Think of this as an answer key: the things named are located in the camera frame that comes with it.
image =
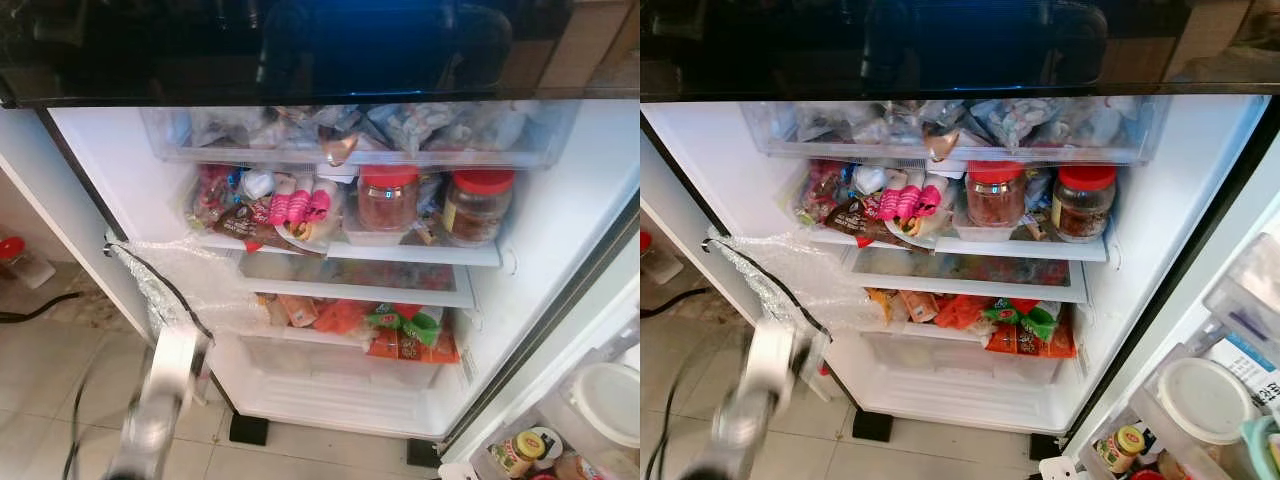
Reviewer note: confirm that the glass fridge shelf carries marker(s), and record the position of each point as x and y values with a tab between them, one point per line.
1030	247
420	252

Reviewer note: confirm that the clear plastic fridge drawer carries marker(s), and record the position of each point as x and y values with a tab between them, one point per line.
350	135
950	130

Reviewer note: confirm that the black fridge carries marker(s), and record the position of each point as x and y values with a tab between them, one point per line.
900	50
300	50

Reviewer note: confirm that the red-capped plastic bottle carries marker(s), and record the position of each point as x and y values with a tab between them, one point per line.
25	262
655	258

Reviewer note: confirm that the patterned floor mat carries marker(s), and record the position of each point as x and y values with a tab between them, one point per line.
90	310
710	305

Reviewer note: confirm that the bubble wrap bundle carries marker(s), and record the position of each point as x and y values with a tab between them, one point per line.
790	285
200	290

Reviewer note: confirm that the red-lidded jar yellow label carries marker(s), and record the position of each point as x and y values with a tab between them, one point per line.
478	210
1083	205

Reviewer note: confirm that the white-lidded round container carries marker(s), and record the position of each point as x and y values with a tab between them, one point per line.
608	405
1205	400

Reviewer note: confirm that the red snack packet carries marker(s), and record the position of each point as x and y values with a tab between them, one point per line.
212	195
822	190

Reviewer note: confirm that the brown snack packet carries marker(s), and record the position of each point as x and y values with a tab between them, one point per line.
250	225
850	220

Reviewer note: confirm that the green white food packet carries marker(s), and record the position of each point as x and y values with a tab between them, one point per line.
1025	318
410	322

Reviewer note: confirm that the orange red food packet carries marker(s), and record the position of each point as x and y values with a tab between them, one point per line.
1035	345
420	350

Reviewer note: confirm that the yellow-lidded small jar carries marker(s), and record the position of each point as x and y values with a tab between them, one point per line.
520	455
1120	450

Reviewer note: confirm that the red-lidded jar red paste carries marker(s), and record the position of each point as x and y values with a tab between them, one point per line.
388	205
996	200

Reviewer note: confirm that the pink food packet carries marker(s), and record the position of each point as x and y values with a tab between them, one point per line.
910	200
300	203

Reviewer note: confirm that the white bowl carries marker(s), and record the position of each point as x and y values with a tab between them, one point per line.
320	235
925	232

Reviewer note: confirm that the orange food bag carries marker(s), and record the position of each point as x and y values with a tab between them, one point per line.
960	312
340	318

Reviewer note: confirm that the clear crisper drawer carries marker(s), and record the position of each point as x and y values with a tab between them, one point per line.
320	365
930	360

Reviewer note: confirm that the white carton blue print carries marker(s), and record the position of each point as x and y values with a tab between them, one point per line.
1250	365

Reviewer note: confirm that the teal plastic cup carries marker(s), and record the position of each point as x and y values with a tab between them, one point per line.
1262	445

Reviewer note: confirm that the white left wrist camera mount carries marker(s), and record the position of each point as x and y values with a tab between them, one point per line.
180	360
775	355

